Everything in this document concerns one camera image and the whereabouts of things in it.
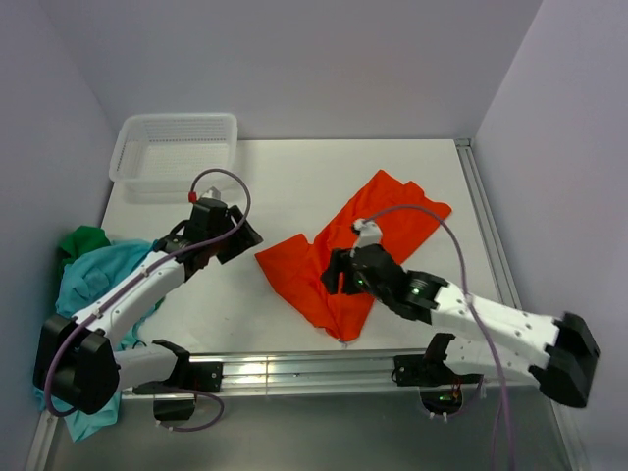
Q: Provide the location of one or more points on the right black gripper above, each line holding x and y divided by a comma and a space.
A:
331, 277

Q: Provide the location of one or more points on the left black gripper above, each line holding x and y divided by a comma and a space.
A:
243, 239

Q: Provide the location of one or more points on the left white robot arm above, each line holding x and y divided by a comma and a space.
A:
78, 366

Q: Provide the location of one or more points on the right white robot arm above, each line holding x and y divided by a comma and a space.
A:
476, 338

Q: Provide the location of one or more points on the white perforated plastic basket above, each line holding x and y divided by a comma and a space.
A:
163, 153

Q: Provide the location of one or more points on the green t shirt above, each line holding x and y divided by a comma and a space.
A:
82, 240

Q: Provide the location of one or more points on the teal t shirt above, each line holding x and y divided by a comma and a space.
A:
85, 280

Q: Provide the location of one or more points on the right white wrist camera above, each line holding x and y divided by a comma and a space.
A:
368, 233

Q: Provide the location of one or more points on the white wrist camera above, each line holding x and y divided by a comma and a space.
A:
212, 193
368, 233

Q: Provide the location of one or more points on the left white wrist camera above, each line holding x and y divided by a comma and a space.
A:
212, 193

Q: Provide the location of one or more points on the front aluminium rail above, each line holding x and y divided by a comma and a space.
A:
345, 371

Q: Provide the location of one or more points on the aluminium rail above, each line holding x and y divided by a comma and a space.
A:
345, 371
564, 422

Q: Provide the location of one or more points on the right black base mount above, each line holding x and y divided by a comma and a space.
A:
443, 393

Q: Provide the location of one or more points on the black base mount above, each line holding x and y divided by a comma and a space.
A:
443, 393
183, 405

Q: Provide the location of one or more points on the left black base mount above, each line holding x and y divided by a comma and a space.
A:
183, 405

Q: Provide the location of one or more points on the right aluminium rail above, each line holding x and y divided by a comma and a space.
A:
564, 422

